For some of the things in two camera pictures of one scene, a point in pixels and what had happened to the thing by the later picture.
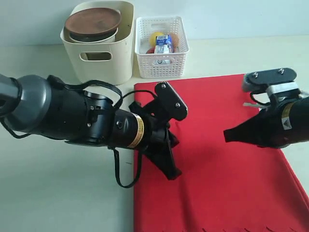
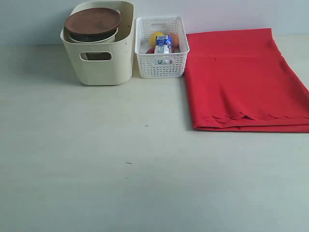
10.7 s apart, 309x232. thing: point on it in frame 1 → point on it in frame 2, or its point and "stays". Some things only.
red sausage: (151, 50) stays
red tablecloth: (231, 186) → (237, 80)
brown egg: (175, 40) stays
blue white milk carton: (163, 44) stays
